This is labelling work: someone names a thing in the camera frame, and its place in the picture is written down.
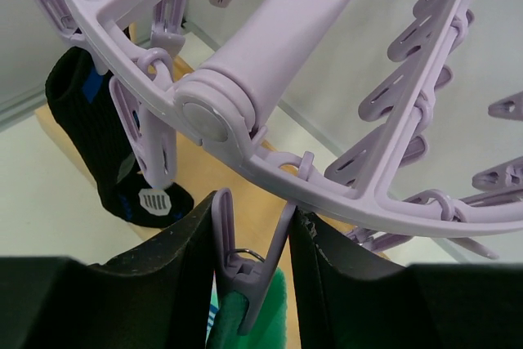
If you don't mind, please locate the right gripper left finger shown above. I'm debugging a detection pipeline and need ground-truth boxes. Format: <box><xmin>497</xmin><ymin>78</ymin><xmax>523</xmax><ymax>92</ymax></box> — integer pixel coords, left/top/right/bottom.
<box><xmin>1</xmin><ymin>198</ymin><xmax>215</xmax><ymax>348</ymax></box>

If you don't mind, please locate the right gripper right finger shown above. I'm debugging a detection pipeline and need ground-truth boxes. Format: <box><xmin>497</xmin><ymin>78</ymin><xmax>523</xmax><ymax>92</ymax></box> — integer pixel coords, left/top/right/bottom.
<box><xmin>289</xmin><ymin>211</ymin><xmax>522</xmax><ymax>348</ymax></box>

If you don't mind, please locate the green white sock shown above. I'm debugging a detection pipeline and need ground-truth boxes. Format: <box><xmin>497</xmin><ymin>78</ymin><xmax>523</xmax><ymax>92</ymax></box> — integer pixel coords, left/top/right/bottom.
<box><xmin>206</xmin><ymin>270</ymin><xmax>287</xmax><ymax>349</ymax></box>

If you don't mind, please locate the black blue sport sock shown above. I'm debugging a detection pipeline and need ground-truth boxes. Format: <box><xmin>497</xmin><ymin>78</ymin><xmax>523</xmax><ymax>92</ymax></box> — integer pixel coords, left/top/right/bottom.
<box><xmin>45</xmin><ymin>47</ymin><xmax>194</xmax><ymax>229</ymax></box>

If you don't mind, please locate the lilac round clip hanger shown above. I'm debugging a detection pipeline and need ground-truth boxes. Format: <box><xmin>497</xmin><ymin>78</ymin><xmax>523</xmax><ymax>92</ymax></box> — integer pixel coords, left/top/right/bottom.
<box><xmin>22</xmin><ymin>0</ymin><xmax>523</xmax><ymax>336</ymax></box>

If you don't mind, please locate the wooden hanger rack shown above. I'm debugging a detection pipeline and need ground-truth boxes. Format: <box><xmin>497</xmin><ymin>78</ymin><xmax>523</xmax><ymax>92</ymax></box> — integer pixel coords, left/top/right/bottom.
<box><xmin>34</xmin><ymin>0</ymin><xmax>356</xmax><ymax>349</ymax></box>

